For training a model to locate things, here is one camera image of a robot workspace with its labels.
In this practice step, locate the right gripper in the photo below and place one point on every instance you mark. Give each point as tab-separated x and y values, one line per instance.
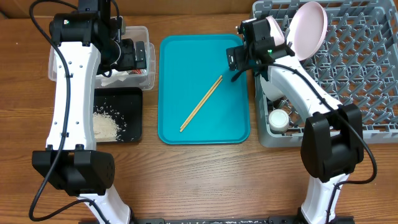
235	54

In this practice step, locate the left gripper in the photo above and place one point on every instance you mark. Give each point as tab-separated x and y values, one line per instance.
130	61

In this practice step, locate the red strawberry wrapper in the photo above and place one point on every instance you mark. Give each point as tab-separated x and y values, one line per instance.
138	72

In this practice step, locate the white napkin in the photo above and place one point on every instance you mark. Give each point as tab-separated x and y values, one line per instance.
115	76

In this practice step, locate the pink bowl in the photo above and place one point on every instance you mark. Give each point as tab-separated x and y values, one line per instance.
275	31

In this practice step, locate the pile of rice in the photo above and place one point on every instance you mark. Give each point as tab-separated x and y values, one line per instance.
109	124

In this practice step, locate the white cup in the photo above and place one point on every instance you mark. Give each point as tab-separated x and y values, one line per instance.
278	121

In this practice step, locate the pink plate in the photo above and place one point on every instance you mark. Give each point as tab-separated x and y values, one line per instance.
307	30

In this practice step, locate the grey bowl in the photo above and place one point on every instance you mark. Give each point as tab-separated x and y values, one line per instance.
272	92

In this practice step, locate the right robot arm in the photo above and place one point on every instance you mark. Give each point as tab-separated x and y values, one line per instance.
332	144

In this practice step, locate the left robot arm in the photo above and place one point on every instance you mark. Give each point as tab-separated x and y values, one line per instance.
70	160

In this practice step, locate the clear plastic bin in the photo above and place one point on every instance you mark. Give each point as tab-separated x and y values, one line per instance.
85	51

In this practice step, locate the black tray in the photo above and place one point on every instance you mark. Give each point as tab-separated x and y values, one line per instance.
129	102

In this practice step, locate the teal serving tray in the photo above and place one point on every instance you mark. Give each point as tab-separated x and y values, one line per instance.
198	102

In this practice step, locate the grey dish rack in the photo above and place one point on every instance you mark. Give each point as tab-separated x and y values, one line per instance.
357	63

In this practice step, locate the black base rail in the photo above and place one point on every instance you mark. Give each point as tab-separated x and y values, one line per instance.
268	220

